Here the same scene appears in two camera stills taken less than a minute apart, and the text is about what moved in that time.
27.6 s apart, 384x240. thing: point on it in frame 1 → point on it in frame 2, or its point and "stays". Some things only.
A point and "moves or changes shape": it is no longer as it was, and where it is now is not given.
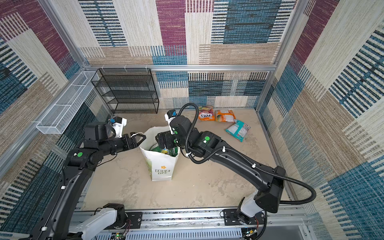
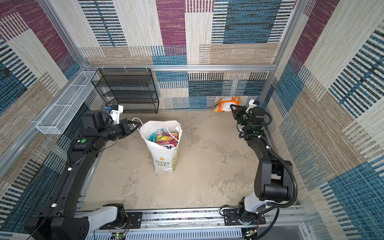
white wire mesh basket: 69,104 stays
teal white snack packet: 238,130 → 152,137
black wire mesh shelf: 128,90 stays
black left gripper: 133,143 → 125,127
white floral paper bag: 162,165 moves or changes shape
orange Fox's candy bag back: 206,113 moves or changes shape
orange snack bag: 224,115 → 223,104
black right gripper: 168,136 → 236,113
